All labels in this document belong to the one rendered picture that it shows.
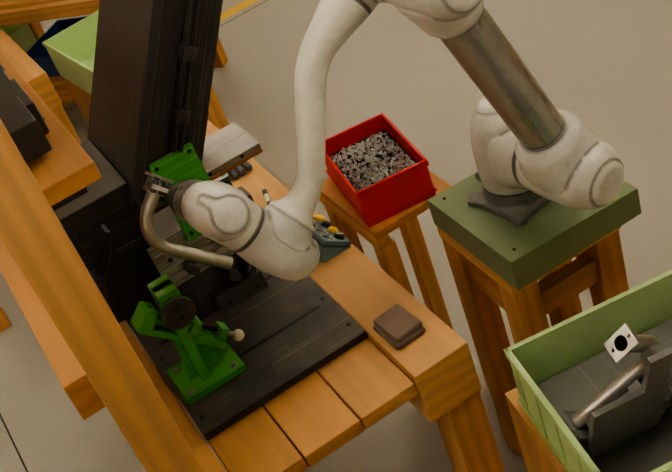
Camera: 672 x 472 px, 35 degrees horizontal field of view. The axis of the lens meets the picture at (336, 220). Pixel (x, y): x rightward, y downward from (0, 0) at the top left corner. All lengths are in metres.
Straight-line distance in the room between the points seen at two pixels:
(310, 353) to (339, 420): 0.21
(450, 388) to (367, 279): 0.36
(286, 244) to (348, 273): 0.53
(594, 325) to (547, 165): 0.34
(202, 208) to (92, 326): 0.30
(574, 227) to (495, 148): 0.25
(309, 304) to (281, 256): 0.48
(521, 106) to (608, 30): 2.91
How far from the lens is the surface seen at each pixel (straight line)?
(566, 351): 2.22
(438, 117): 4.70
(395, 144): 2.98
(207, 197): 1.96
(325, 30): 2.02
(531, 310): 2.55
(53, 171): 2.08
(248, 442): 2.29
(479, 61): 2.04
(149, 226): 2.34
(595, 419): 1.91
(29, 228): 1.72
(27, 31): 6.19
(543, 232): 2.44
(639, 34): 4.95
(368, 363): 2.33
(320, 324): 2.44
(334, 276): 2.55
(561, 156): 2.23
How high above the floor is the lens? 2.47
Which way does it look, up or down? 35 degrees down
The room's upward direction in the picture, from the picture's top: 21 degrees counter-clockwise
